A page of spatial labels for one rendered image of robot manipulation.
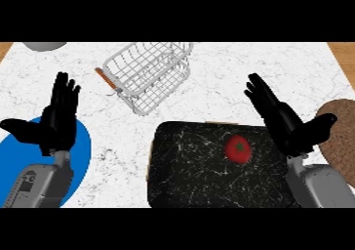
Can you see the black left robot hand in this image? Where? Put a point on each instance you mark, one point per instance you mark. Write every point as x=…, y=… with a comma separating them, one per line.
x=58, y=123

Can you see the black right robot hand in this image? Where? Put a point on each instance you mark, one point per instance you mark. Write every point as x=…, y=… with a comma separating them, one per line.
x=286, y=127

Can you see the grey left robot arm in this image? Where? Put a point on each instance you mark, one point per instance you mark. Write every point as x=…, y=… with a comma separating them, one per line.
x=43, y=182

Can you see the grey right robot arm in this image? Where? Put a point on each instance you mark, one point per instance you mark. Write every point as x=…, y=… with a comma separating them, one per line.
x=317, y=185

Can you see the red tomato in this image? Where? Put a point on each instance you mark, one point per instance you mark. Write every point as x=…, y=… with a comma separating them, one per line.
x=238, y=149

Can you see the black marble tray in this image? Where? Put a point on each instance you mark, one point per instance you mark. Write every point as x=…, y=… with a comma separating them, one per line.
x=213, y=169

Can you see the blue round plate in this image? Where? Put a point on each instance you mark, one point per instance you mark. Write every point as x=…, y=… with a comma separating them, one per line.
x=74, y=153

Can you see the grey round object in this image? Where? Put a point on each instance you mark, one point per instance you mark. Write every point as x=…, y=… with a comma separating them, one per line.
x=43, y=46

